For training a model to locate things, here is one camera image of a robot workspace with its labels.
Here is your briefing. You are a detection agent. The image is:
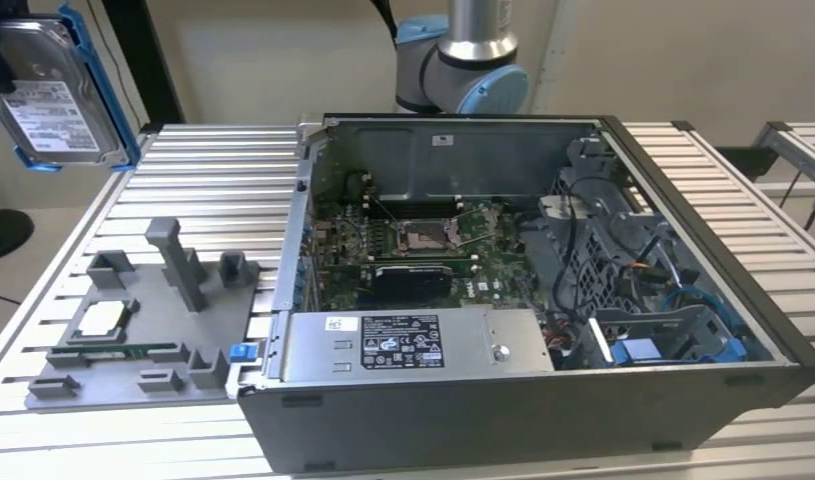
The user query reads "CPU socket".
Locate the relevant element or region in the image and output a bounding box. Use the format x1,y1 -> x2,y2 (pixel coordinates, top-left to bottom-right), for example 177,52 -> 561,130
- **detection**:
392,219 -> 452,259

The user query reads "grey parts rack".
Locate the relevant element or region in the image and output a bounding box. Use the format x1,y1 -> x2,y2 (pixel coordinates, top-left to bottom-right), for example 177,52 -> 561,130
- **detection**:
22,217 -> 261,411

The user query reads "grey metal disk bay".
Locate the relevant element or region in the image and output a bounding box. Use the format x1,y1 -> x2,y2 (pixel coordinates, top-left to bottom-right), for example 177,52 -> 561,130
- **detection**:
525,164 -> 775,371

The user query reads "CPU with silver top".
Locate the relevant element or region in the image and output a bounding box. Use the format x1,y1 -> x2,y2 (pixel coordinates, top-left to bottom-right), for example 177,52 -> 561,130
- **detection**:
76,302 -> 136,341

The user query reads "green RAM stick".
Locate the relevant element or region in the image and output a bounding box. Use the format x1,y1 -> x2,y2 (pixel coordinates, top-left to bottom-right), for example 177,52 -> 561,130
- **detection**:
49,343 -> 181,361

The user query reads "blue plastic bay clip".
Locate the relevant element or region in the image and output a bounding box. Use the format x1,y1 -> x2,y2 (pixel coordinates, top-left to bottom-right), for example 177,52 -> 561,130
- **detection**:
612,339 -> 662,367

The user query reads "black round stand base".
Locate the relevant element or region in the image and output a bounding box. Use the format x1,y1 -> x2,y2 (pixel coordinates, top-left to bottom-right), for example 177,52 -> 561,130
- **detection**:
0,208 -> 34,264

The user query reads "green motherboard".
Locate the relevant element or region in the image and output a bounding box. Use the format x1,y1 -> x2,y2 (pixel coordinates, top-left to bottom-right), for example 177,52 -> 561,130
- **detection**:
309,197 -> 548,311

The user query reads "black graphics card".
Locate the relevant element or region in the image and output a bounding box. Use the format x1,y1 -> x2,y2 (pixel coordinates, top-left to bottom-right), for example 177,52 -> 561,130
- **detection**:
363,264 -> 459,309

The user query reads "black cable in case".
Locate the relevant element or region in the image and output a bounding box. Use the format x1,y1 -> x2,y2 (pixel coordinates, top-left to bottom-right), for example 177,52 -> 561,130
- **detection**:
553,175 -> 625,314

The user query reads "black PC case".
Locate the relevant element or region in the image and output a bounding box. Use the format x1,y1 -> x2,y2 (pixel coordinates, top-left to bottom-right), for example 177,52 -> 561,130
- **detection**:
236,112 -> 815,474

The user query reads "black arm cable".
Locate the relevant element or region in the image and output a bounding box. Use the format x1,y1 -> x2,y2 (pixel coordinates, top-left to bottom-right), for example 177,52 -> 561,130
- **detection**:
368,0 -> 403,39

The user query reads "hard disk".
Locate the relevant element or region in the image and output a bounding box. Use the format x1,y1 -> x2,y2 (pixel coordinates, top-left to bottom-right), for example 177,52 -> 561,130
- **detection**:
0,2 -> 142,175

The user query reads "black vertical post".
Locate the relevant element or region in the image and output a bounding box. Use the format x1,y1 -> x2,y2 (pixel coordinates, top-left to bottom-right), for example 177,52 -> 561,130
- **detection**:
104,0 -> 185,125

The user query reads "light blue wire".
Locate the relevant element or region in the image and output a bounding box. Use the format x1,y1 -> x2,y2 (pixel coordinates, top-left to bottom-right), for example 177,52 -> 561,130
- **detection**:
659,284 -> 736,347

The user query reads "silver power supply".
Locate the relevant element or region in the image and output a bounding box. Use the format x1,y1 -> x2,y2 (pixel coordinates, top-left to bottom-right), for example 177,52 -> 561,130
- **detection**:
276,308 -> 556,386

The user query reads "metal slat side table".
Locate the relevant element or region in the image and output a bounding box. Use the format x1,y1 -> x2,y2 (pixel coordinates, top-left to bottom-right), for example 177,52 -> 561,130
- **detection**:
752,119 -> 815,201

